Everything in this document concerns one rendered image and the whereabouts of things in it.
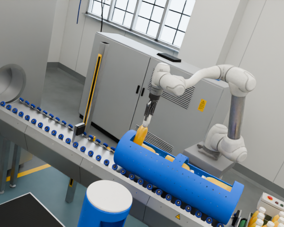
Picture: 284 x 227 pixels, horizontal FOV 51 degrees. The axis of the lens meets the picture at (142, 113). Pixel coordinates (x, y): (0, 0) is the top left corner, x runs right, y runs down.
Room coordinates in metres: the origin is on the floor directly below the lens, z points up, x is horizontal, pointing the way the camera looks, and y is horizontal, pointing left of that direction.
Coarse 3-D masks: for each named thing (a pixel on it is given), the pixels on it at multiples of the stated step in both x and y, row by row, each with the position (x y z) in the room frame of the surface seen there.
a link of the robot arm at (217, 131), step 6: (216, 126) 2.32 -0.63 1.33; (222, 126) 2.33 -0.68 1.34; (210, 132) 2.32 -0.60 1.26; (216, 132) 2.28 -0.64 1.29; (222, 132) 2.27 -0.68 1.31; (210, 138) 2.29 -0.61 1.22; (216, 138) 2.25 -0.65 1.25; (204, 144) 2.34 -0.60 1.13; (210, 144) 2.28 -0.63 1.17; (216, 144) 2.22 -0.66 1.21; (216, 150) 2.27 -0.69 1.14
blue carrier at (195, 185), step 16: (128, 144) 1.83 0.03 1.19; (128, 160) 1.78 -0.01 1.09; (144, 160) 1.75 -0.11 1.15; (160, 160) 1.74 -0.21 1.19; (176, 160) 1.75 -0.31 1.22; (144, 176) 1.74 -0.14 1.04; (160, 176) 1.69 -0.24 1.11; (176, 176) 1.66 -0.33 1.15; (192, 176) 1.66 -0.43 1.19; (208, 176) 1.84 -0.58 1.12; (176, 192) 1.64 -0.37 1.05; (192, 192) 1.81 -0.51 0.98; (208, 192) 1.58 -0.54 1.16; (224, 192) 1.58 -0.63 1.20; (240, 192) 1.59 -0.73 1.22; (208, 208) 1.56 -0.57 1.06; (224, 208) 1.53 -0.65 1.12; (224, 224) 1.55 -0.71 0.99
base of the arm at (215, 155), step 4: (200, 144) 2.39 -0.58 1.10; (200, 148) 2.37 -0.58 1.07; (204, 148) 2.31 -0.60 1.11; (200, 152) 2.29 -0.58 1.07; (204, 152) 2.28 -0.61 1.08; (208, 152) 2.27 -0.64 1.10; (212, 152) 2.27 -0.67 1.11; (216, 152) 2.27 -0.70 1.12; (212, 156) 2.25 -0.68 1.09; (216, 156) 2.26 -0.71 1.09; (216, 160) 2.23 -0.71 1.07
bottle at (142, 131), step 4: (140, 128) 1.89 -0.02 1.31; (144, 128) 1.88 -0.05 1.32; (140, 132) 1.87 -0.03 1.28; (144, 132) 1.88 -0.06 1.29; (136, 136) 1.88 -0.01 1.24; (140, 136) 1.87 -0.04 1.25; (144, 136) 1.88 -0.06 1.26; (136, 140) 1.88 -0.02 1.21; (140, 140) 1.87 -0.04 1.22; (140, 144) 1.88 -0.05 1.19
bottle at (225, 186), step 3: (204, 177) 1.71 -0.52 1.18; (207, 177) 1.71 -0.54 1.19; (210, 177) 1.70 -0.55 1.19; (210, 180) 1.68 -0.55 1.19; (213, 180) 1.68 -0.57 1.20; (216, 180) 1.69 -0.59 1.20; (216, 183) 1.66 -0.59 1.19; (219, 183) 1.66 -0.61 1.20; (222, 183) 1.67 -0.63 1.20; (222, 186) 1.65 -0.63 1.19; (225, 186) 1.65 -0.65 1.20; (228, 186) 1.65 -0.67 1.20; (225, 189) 1.64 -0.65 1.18; (228, 189) 1.63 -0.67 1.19
